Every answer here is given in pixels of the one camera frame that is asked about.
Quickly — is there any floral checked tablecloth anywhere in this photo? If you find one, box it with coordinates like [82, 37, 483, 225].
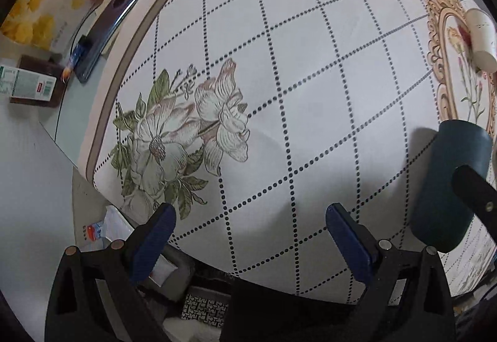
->
[78, 0, 497, 306]

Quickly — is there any blue lighter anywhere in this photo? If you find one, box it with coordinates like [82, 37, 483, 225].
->
[61, 36, 91, 82]

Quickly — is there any yellow and white snack bag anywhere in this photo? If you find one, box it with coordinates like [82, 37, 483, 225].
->
[0, 0, 91, 52]

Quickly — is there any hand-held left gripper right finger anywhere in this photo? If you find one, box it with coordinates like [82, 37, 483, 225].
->
[325, 203, 456, 342]

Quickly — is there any dark teal cup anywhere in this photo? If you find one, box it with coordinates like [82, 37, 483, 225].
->
[409, 119, 494, 254]

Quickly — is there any grey storage bin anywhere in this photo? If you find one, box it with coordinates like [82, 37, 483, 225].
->
[140, 245, 197, 302]

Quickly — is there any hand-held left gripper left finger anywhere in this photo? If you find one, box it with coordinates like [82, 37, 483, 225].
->
[44, 202, 178, 342]

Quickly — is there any ornate floral placemat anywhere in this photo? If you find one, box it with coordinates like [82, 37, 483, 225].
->
[425, 0, 497, 151]

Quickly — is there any green and white carton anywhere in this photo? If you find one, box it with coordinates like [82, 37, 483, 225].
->
[0, 65, 57, 101]

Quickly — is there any dark brown box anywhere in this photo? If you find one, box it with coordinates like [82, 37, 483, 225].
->
[10, 55, 67, 109]

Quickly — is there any black and white patterned box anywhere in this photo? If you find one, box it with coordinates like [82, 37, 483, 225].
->
[179, 288, 230, 329]

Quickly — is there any red and blue packet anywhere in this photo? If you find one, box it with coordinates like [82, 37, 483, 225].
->
[83, 223, 107, 242]

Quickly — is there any white paper cup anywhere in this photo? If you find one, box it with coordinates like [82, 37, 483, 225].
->
[465, 8, 497, 72]

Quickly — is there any dark tablet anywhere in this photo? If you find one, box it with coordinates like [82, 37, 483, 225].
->
[75, 0, 145, 83]

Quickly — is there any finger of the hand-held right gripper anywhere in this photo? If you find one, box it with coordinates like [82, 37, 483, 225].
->
[452, 165, 497, 227]

